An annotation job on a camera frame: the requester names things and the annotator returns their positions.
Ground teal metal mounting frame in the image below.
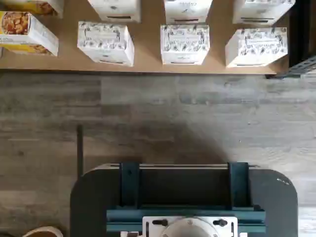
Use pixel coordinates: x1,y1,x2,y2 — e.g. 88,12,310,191
106,161,266,237

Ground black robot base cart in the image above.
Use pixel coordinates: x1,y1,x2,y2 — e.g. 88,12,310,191
70,161,298,237

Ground white floral print carton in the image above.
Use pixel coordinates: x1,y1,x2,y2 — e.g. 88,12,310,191
159,24,210,66
232,0,296,27
224,26,289,69
77,21,135,67
87,0,142,24
163,0,213,25

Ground thin black rod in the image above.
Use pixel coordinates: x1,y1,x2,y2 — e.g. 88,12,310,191
76,124,84,180

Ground yellow granola carton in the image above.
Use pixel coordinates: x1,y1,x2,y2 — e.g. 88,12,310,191
0,0,65,18
0,11,60,56

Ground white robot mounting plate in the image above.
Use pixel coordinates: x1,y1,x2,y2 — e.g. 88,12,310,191
142,215,239,237

